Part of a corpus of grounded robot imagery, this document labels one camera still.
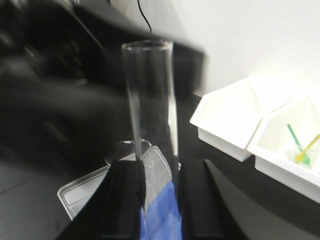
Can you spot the left white storage bin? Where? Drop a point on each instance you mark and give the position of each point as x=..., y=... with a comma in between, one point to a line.
x=228, y=118

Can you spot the middle white storage bin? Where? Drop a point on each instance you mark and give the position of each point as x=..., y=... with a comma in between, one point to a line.
x=275, y=150

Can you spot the clear glass test tube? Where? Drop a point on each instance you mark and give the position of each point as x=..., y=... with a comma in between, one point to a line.
x=148, y=73

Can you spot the blue plastic tray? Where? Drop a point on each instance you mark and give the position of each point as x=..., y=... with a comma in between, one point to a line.
x=163, y=220

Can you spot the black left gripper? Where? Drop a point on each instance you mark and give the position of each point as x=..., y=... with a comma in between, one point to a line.
x=63, y=97

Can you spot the white storage bin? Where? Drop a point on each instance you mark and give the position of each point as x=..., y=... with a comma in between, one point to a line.
x=228, y=118
x=275, y=150

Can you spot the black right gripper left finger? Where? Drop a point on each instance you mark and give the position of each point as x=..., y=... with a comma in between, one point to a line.
x=114, y=210

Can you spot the grey metal tray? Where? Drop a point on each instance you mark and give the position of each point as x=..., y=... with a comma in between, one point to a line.
x=77, y=193

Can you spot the clear glass beaker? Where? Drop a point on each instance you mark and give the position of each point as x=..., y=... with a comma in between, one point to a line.
x=126, y=150

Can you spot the green plastic spatula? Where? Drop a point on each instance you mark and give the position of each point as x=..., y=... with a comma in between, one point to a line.
x=307, y=160

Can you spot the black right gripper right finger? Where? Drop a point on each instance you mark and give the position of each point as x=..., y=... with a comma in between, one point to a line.
x=213, y=208

